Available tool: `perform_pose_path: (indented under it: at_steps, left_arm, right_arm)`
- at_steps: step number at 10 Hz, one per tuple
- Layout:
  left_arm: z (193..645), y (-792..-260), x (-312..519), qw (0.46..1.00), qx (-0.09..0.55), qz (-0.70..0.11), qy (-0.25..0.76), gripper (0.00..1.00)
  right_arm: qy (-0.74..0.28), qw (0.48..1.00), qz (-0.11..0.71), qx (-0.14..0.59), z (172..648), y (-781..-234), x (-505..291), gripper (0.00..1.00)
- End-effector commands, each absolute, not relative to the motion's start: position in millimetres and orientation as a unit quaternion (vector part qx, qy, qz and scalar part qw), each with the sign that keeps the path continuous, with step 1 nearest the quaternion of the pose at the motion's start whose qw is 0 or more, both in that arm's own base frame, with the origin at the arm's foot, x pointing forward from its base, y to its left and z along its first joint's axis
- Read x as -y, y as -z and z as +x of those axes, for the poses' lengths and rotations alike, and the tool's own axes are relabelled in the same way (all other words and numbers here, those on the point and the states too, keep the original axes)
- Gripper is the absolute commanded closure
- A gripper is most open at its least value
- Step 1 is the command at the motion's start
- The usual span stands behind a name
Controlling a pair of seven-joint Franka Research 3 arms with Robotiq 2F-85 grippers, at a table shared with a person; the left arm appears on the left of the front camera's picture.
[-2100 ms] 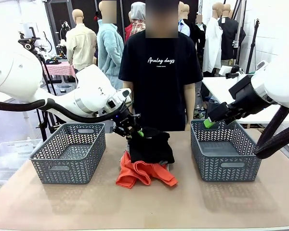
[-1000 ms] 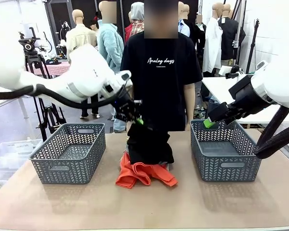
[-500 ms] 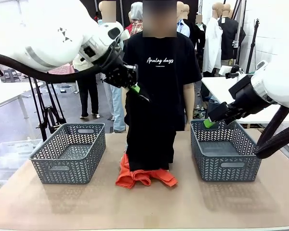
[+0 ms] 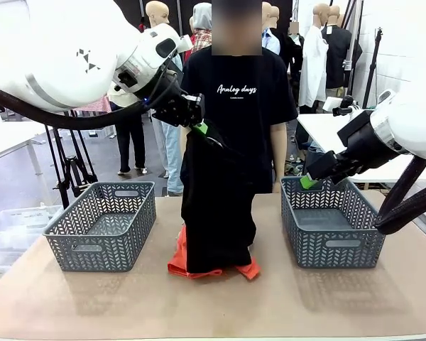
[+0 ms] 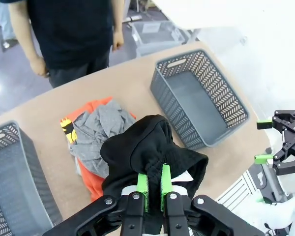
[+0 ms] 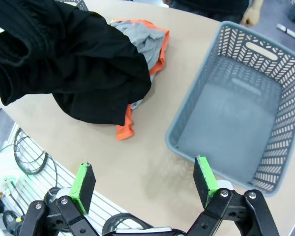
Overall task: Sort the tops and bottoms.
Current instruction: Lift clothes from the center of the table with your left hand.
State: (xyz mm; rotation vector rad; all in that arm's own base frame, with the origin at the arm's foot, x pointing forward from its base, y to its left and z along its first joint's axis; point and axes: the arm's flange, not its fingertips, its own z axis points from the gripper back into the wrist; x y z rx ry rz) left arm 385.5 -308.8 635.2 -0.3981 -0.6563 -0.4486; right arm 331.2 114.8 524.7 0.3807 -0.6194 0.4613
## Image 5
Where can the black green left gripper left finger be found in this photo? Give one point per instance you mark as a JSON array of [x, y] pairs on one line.
[[134, 214]]

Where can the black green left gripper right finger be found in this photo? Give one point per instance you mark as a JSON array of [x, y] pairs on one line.
[[174, 216]]

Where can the orange T-shirt yellow black print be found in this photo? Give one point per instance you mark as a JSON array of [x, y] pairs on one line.
[[91, 183]]

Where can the black shorts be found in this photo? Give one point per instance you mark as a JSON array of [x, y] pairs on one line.
[[142, 142]]

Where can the grey heather garment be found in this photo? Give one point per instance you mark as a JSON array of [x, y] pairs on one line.
[[98, 127]]

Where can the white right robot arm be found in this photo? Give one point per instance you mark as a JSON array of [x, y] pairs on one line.
[[285, 216]]

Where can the person's right forearm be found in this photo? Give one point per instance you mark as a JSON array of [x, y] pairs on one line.
[[23, 32]]

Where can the person's left forearm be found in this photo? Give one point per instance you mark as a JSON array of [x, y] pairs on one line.
[[117, 17]]

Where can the person's left hand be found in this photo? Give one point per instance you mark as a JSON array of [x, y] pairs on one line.
[[118, 40]]

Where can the person's right hand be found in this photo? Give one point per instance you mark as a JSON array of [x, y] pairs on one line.
[[38, 66]]

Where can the white cloth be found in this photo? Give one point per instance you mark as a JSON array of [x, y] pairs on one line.
[[78, 167]]

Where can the grey plastic lattice basket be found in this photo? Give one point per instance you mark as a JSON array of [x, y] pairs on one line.
[[17, 177], [194, 98]]

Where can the large white table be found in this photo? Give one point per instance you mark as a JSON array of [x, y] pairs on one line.
[[199, 14]]

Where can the clear plastic storage box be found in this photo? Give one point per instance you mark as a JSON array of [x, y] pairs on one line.
[[159, 41]]

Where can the person in black T-shirt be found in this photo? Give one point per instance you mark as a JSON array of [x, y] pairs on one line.
[[71, 32]]

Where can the person in blue jeans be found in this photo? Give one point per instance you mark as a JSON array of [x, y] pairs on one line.
[[5, 22]]

